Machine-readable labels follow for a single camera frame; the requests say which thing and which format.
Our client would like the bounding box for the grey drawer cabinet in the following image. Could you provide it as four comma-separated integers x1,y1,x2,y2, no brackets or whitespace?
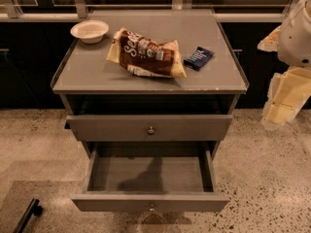
52,10,249,152

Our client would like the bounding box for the metal railing frame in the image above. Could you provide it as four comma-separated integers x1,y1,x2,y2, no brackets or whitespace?
0,0,299,22

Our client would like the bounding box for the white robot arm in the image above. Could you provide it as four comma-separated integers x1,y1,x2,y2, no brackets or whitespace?
258,0,311,130

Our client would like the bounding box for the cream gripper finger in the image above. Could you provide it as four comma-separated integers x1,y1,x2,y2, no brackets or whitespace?
258,26,280,52
261,66,311,127

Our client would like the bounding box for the black bar handle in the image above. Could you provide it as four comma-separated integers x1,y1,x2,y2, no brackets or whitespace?
13,198,43,233

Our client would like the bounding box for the brown chip bag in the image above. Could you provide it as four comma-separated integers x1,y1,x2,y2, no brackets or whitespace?
107,28,187,78

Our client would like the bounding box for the dark blue snack packet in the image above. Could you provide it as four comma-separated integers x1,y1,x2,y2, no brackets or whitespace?
184,47,214,71

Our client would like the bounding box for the white paper bowl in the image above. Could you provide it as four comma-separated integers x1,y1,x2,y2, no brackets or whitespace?
70,20,109,44

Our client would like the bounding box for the open middle grey drawer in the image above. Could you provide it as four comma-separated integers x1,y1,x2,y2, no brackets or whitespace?
72,148,229,213

